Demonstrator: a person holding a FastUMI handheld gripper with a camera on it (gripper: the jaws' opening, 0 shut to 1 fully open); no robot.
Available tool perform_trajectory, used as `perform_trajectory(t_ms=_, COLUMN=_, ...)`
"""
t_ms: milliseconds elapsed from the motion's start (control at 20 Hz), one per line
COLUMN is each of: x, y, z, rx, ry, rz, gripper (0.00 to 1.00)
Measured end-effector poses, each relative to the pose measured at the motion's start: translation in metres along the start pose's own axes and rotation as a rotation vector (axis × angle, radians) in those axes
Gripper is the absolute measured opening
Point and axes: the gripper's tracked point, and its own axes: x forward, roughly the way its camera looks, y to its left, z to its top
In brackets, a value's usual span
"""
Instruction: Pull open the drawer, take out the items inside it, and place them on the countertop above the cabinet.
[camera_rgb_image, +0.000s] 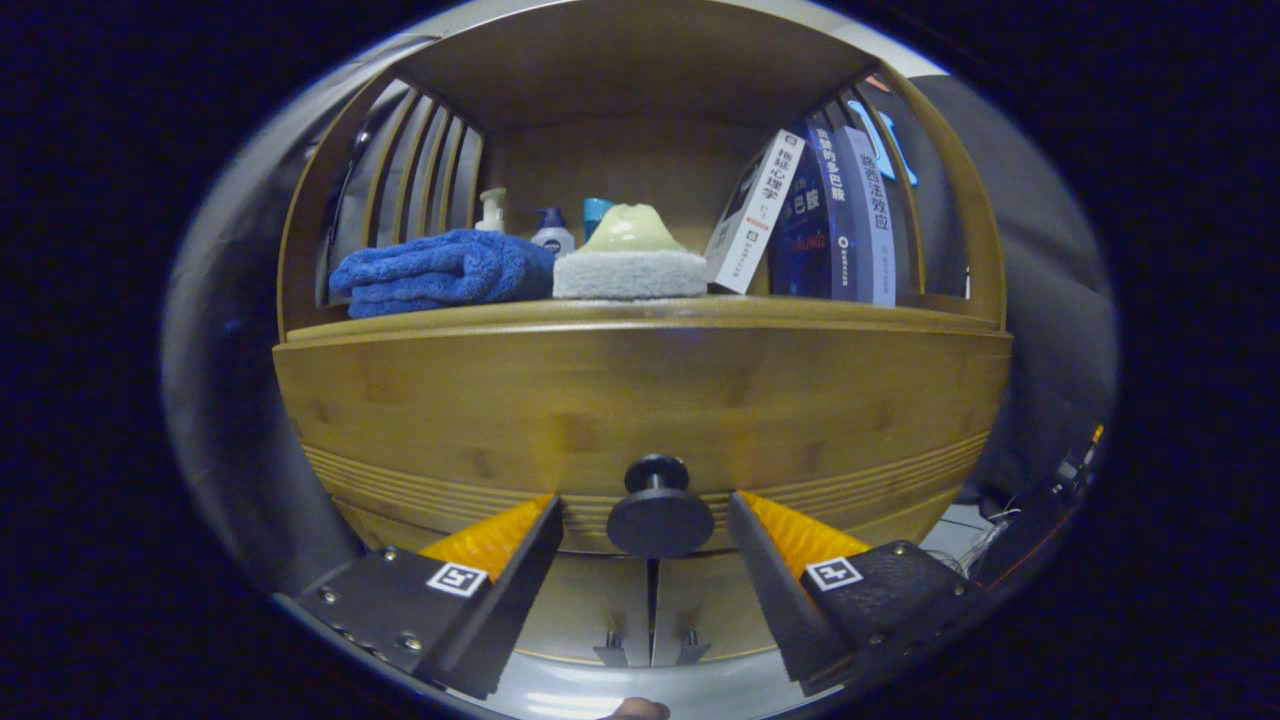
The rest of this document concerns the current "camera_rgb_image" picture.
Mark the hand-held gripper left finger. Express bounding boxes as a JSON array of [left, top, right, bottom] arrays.
[[290, 492, 566, 701]]

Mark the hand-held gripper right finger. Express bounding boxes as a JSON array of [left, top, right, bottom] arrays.
[[727, 490, 986, 698]]

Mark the black drawer knob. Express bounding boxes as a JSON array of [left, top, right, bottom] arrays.
[[606, 455, 716, 559]]

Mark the wooden drawer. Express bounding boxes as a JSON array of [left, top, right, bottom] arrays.
[[272, 325, 1014, 556]]

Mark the scrub brush with green handle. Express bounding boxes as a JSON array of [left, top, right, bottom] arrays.
[[552, 203, 709, 301]]

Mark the wooden cabinet door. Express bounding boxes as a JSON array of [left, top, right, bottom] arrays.
[[515, 555, 653, 669], [650, 550, 791, 667]]

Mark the wooden countertop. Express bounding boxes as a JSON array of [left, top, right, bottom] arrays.
[[280, 293, 1006, 346]]

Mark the wooden cabinet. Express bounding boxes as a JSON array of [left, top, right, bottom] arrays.
[[272, 0, 1014, 669]]

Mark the blue folded towel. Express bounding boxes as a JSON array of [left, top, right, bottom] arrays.
[[328, 228, 557, 319]]

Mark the white bottle with blue cap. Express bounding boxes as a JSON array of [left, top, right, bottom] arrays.
[[530, 207, 577, 256]]

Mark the dark blue book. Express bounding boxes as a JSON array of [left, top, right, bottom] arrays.
[[768, 125, 861, 301]]

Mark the white book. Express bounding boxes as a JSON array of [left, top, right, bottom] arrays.
[[703, 128, 807, 295]]

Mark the light blue book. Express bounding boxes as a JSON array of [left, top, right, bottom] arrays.
[[835, 125, 898, 308]]

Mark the black equipment with cables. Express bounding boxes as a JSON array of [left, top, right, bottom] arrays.
[[965, 425, 1106, 591]]

